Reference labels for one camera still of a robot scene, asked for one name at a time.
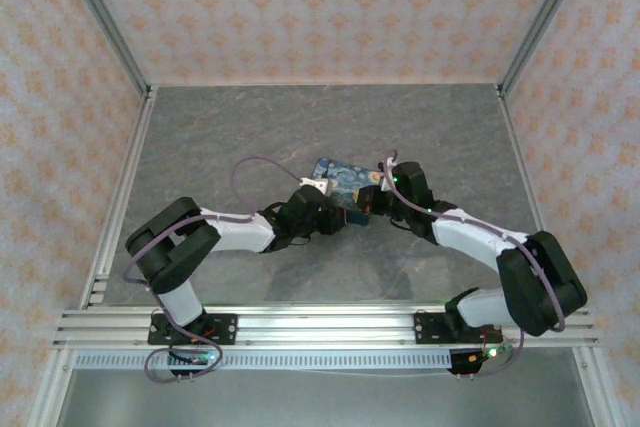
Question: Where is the aluminium table side rail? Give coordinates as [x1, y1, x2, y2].
[494, 84, 551, 238]
[79, 86, 159, 309]

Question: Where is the slotted grey cable duct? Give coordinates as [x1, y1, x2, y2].
[74, 350, 454, 371]

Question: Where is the starry night print box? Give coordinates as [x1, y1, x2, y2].
[307, 157, 387, 226]

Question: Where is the aluminium frame post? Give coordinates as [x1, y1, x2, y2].
[53, 0, 154, 97]
[497, 0, 595, 97]

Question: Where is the aluminium base beam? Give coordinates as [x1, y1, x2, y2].
[52, 302, 601, 348]

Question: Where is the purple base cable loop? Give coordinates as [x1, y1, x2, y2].
[143, 330, 225, 383]

